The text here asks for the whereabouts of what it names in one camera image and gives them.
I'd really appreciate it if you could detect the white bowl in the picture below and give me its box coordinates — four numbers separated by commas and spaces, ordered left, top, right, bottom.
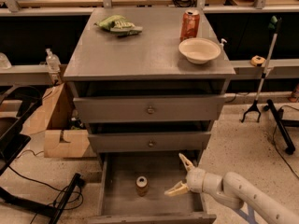
178, 37, 221, 64

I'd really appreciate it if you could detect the small white pump bottle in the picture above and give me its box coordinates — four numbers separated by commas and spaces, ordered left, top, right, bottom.
220, 38, 227, 51

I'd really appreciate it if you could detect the black stand frame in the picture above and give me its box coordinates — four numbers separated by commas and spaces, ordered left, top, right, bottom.
0, 85, 86, 224

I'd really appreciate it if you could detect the grey drawer cabinet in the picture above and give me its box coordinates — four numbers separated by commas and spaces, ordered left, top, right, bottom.
64, 7, 236, 224

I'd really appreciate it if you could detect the grey top drawer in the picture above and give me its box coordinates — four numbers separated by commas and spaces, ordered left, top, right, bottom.
74, 95, 224, 123

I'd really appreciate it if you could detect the grey open bottom drawer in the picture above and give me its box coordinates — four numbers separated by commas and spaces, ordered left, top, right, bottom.
88, 151, 216, 224

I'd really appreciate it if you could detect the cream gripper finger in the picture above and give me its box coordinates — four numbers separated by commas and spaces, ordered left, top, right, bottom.
164, 181, 189, 197
178, 153, 194, 172

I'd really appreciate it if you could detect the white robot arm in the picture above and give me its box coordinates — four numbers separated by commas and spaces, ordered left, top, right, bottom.
164, 153, 299, 224

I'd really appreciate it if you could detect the green chip bag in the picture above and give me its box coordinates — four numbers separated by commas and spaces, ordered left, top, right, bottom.
95, 15, 143, 36

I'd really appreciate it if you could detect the reacher grabber tool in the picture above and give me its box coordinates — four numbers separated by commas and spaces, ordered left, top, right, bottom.
241, 16, 282, 122

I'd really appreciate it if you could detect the clear sanitizer bottle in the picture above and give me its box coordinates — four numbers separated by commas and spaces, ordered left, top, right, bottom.
46, 49, 61, 72

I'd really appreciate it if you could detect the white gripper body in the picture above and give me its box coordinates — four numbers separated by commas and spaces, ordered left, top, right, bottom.
186, 168, 206, 193

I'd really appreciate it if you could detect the cardboard box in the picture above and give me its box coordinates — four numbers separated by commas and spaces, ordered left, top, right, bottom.
22, 84, 95, 158

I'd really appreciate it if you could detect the tall red soda can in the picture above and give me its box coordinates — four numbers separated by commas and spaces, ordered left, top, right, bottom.
180, 8, 200, 41

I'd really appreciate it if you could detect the black floor cable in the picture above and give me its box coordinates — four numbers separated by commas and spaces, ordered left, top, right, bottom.
7, 148, 85, 224

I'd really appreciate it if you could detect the black stand leg right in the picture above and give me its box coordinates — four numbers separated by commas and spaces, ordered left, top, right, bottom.
264, 99, 299, 155

